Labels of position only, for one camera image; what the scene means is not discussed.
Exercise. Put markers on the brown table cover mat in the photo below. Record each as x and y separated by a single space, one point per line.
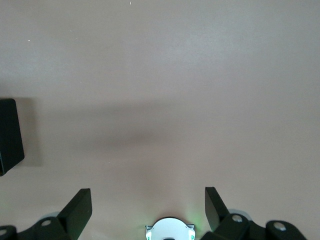
160 75

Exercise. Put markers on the black plastic box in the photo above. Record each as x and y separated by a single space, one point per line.
10 135

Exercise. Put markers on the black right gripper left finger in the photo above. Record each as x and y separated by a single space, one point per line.
70 222

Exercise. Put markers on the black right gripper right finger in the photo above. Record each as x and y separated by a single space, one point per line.
218 222

